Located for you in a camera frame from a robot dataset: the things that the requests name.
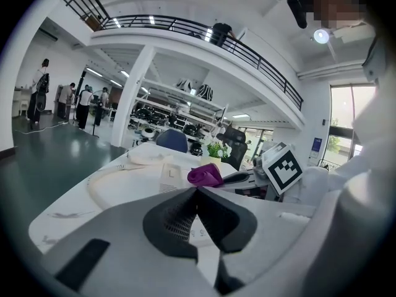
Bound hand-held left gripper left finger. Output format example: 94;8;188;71
43;186;219;297

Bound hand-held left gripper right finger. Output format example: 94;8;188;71
197;186;315;297

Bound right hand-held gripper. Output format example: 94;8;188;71
222;142;304;202

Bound purple knitted cloth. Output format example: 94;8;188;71
187;163;224;187

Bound person's right forearm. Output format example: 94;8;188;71
281;165;347;204

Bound white pot of artificial flowers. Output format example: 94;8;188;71
199;134;233;168

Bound black mesh office chair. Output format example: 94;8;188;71
216;124;248;171

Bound blue office chair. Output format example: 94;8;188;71
155;129;189;153

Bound black white striped shell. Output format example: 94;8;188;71
176;78;197;92
197;84;216;101

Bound rows of black shelf gear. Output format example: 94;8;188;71
131;105;223;142

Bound white shelving rack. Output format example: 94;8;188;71
128;77;230;154

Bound black standing fan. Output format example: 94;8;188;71
88;99;105;139

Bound person's grey jacket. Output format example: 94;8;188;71
349;38;396;179

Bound black balcony railing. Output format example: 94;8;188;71
57;0;304;111

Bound round ceiling spotlight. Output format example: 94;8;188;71
312;28;330;45

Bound small white stool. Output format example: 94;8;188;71
12;87;29;117

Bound person's head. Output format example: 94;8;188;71
309;0;374;31

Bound blue wall poster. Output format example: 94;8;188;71
311;137;323;159

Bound white power cable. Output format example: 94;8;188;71
14;121;68;135

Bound black head-mounted camera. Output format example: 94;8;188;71
286;0;313;30

